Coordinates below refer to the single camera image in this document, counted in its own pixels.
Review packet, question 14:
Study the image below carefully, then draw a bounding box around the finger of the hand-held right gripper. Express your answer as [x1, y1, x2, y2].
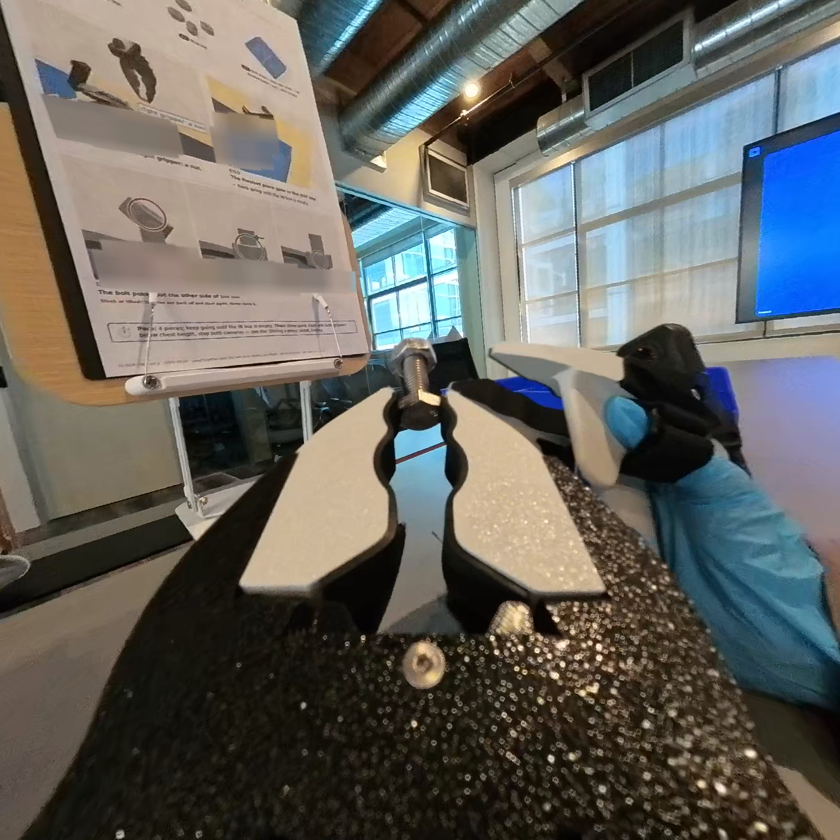
[490, 341, 622, 396]
[451, 379, 573, 457]

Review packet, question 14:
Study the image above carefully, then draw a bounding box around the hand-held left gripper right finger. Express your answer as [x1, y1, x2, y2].
[443, 388, 608, 601]

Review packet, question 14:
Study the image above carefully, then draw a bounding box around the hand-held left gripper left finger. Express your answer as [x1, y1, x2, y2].
[239, 386, 406, 598]

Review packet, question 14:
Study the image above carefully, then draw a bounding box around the blue plastic bin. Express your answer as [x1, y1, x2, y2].
[492, 367, 742, 454]

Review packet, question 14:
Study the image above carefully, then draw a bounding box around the silver hex bolt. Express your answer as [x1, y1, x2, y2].
[397, 364, 444, 427]

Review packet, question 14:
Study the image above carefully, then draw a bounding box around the silver hex nut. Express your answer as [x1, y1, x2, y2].
[389, 339, 438, 370]

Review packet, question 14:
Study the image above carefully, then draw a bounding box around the person's right hand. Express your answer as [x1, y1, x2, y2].
[604, 394, 840, 710]

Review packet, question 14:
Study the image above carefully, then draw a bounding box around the black mesh office chair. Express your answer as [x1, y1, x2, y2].
[430, 338, 490, 395]

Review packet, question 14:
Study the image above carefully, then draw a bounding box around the cluster of grey office chairs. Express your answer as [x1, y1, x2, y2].
[259, 387, 395, 460]

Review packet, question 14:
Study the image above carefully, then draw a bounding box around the window with white blind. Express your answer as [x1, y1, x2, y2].
[512, 39, 840, 349]

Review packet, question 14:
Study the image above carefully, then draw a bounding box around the dark framed window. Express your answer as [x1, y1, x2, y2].
[360, 226, 468, 352]

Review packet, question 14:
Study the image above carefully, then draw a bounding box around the printed instruction sheet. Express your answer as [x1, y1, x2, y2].
[0, 0, 371, 378]

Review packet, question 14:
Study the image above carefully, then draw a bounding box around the black backing board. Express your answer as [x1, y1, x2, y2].
[0, 0, 107, 380]

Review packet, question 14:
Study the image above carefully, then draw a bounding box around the framed wall vent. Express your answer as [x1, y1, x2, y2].
[420, 147, 472, 210]

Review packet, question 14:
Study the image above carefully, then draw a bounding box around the grey duct with vent grille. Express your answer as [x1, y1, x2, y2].
[537, 0, 840, 157]

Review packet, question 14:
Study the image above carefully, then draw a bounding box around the spiral silver duct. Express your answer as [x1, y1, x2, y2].
[338, 0, 592, 157]
[298, 0, 421, 76]

